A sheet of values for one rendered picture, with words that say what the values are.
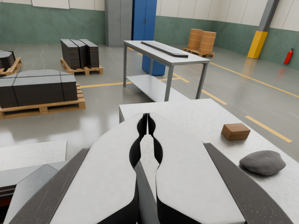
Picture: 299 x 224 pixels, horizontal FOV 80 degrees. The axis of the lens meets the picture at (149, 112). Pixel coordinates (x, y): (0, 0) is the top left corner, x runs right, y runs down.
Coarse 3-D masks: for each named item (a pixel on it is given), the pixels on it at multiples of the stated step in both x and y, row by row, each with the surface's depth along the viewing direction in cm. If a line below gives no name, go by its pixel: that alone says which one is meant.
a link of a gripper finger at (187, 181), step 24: (168, 120) 11; (168, 144) 9; (192, 144) 9; (168, 168) 8; (192, 168) 8; (216, 168) 7; (168, 192) 7; (192, 192) 7; (216, 192) 6; (168, 216) 6; (192, 216) 6; (216, 216) 6; (240, 216) 6
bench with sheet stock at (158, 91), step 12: (132, 48) 325; (144, 48) 297; (156, 48) 301; (168, 48) 297; (156, 60) 265; (168, 60) 239; (180, 60) 246; (192, 60) 252; (204, 60) 260; (168, 72) 243; (204, 72) 273; (144, 84) 353; (156, 84) 359; (168, 84) 248; (156, 96) 309; (168, 96) 259; (180, 96) 318
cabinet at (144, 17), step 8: (136, 0) 715; (144, 0) 728; (152, 0) 742; (136, 8) 729; (144, 8) 743; (152, 8) 757; (136, 16) 744; (144, 16) 758; (152, 16) 773; (136, 24) 760; (144, 24) 774; (152, 24) 790; (136, 32) 776; (144, 32) 792; (152, 32) 807; (144, 40) 809; (152, 40) 826
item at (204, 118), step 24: (192, 120) 91; (216, 120) 93; (240, 120) 96; (144, 144) 72; (216, 144) 76; (240, 144) 77; (264, 144) 79; (144, 168) 61; (240, 168) 65; (288, 168) 67; (288, 192) 58
